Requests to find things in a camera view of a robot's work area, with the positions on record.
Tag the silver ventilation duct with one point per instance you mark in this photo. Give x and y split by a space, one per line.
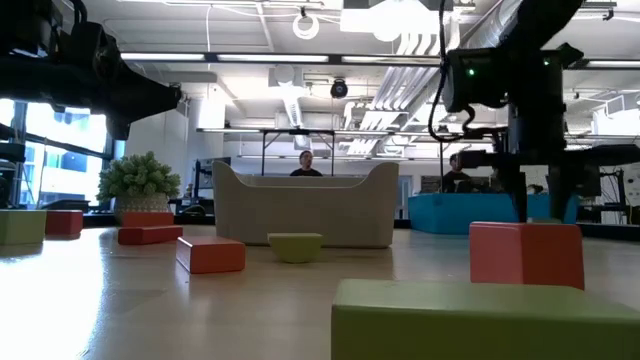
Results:
492 27

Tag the orange rectangular wooden block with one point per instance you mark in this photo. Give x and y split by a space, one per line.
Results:
147 219
210 255

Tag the small green wooden block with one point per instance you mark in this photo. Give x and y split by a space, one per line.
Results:
545 220

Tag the blue plastic bin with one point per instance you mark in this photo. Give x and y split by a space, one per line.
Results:
450 212

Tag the grey plastic bin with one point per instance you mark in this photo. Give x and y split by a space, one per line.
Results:
310 210

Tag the white printed poster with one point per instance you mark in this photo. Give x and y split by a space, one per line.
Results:
634 185

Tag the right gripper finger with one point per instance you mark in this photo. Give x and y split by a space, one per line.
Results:
515 195
561 195

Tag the white ceiling light strip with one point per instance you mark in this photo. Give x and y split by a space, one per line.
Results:
272 58
390 59
162 57
615 64

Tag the long thin red block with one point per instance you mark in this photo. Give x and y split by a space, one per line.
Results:
150 235

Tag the red wooden cube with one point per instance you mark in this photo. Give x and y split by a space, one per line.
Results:
63 222

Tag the black aluminium table frame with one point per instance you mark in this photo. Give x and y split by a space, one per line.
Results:
200 219

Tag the black round ceiling camera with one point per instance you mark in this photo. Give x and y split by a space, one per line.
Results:
339 89

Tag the large office window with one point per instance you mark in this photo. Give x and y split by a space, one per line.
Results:
65 150

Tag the black equipment stand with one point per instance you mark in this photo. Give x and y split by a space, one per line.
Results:
621 190

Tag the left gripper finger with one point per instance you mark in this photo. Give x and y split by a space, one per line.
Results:
155 100
120 130

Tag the green bowl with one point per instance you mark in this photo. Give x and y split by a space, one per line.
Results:
295 247

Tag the green plant in white pot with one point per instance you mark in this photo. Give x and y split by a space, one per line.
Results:
138 180

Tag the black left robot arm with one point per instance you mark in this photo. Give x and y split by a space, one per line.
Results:
30 80

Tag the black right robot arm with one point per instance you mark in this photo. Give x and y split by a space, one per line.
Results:
550 20

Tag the black metal frame stand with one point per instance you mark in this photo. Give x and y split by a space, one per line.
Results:
297 131

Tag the orange wooden cube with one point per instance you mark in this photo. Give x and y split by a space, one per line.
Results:
525 255

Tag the person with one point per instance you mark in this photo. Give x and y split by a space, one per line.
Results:
455 181
306 171

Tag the green rectangular wooden block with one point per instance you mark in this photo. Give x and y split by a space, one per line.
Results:
22 226
475 325

